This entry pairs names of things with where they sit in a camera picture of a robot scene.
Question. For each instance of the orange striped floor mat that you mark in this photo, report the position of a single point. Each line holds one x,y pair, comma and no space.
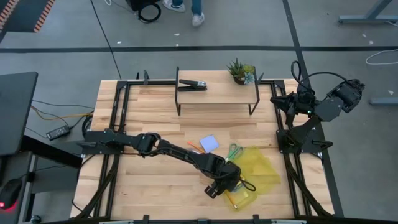
42,18

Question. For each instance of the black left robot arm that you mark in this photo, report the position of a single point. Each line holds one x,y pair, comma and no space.
180,152

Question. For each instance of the wooden shelf riser black legs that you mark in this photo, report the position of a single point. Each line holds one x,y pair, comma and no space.
224,90

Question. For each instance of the yellow translucent pencil case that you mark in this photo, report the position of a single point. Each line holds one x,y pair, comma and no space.
261,168

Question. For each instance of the black table frame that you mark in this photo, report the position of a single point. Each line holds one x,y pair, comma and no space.
155,82

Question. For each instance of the potted succulent plant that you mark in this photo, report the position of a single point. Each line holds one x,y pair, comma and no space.
241,73

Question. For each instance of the orange pencil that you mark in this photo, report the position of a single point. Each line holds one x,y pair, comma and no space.
194,146

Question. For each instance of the pale blue sticky note pad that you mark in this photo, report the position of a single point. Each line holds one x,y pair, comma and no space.
209,143

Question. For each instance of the yellow pencil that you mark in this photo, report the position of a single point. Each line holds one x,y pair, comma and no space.
232,201

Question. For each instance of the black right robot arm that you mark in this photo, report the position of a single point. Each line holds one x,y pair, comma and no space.
326,109

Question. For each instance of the black stapler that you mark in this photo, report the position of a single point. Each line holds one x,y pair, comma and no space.
191,84

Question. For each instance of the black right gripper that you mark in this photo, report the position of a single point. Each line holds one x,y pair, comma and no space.
300,102

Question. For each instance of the dark desk top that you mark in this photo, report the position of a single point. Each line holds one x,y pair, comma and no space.
15,112

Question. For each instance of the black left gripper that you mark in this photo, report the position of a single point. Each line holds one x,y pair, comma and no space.
225,179

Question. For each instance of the grey table foot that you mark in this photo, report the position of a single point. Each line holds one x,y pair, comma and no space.
384,101
367,19

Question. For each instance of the person's feet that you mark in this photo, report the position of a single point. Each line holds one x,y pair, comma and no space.
197,18

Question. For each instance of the green scissors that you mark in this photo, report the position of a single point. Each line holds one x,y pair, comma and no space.
230,155

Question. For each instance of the black computer mouse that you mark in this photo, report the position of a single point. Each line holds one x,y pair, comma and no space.
11,193

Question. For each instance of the black power adapter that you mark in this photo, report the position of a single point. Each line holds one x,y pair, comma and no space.
58,132

